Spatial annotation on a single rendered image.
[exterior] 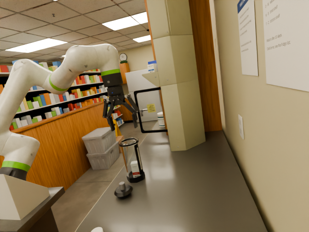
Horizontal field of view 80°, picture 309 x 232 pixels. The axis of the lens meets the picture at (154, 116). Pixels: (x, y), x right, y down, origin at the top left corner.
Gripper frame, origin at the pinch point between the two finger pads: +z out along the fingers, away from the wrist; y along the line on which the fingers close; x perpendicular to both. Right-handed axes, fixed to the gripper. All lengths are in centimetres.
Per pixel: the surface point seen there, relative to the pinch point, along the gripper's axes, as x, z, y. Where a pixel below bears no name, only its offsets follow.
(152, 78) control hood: -38.3, -19.8, -11.0
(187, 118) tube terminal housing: -42, 12, -29
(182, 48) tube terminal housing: -45, -35, -33
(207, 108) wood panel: -75, 14, -44
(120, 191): 12.5, 28.4, 4.0
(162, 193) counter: 9.9, 32.6, -15.4
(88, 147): -193, 77, 166
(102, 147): -193, 80, 138
